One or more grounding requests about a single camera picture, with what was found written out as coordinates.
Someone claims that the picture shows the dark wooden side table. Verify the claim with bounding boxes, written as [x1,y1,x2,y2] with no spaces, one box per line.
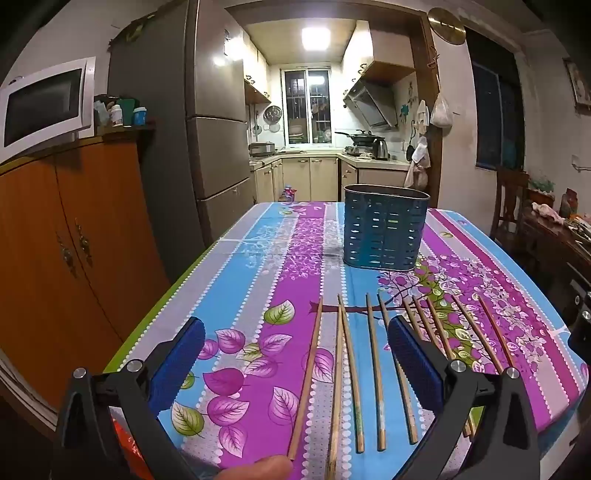
[521,202,591,301]

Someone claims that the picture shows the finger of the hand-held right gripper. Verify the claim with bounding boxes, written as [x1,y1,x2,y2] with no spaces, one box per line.
[567,277,591,352]

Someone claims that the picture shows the pink cloth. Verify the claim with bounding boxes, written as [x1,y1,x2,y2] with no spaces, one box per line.
[531,202,565,220]

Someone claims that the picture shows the black wok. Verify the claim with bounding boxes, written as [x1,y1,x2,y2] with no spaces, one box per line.
[335,130,378,145]

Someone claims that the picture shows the orange wooden cabinet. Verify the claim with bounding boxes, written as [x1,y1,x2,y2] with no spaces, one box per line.
[0,129,172,432]

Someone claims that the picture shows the floral striped tablecloth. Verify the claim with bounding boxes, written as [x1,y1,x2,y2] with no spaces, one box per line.
[104,200,587,480]

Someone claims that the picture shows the blue slotted utensil holder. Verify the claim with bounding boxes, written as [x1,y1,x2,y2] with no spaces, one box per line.
[343,184,431,269]

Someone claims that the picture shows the round gold wall clock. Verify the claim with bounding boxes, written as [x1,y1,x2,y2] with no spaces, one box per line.
[427,7,467,46]

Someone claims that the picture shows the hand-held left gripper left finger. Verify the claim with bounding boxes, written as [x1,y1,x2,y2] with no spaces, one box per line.
[52,317,207,480]

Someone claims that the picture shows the white microwave oven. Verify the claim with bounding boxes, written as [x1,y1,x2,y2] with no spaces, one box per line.
[0,56,96,161]

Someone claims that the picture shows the green box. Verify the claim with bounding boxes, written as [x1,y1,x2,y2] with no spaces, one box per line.
[117,97,140,125]

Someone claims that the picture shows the square ceiling light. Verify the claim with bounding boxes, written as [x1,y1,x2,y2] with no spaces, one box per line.
[302,28,330,53]

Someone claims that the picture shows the white hanging plastic bag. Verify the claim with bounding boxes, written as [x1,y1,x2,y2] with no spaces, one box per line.
[430,91,454,128]

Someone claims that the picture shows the wooden chair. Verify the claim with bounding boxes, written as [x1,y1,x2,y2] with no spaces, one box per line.
[490,166,530,243]

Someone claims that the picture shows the barred kitchen window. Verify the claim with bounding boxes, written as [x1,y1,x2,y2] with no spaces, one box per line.
[281,69,332,145]

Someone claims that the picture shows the grey refrigerator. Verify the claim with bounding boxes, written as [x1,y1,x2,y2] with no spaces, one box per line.
[108,0,257,278]

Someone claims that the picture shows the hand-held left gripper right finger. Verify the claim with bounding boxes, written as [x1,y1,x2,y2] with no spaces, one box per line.
[387,316,541,480]

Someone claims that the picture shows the cream kitchen base cabinets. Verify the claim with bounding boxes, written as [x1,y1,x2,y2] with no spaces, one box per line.
[250,154,411,204]

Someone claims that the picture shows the steel range hood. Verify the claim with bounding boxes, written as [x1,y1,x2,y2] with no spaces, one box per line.
[344,80,399,132]

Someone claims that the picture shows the cream kitchen wall cabinets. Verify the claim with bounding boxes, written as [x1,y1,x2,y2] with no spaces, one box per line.
[244,21,417,105]

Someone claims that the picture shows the dark window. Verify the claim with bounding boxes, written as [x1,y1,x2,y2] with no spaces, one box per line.
[470,46,526,169]

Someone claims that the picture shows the framed wall picture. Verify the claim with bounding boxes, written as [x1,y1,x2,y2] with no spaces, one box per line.
[563,59,591,110]

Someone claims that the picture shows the bunch of wooden chopsticks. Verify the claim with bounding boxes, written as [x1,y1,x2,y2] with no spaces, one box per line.
[287,293,515,480]

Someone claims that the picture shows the person's left hand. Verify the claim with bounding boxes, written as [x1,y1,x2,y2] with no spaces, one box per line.
[216,455,294,480]

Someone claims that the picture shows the hanging cloth bags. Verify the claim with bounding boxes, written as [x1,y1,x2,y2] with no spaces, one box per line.
[405,99,431,189]

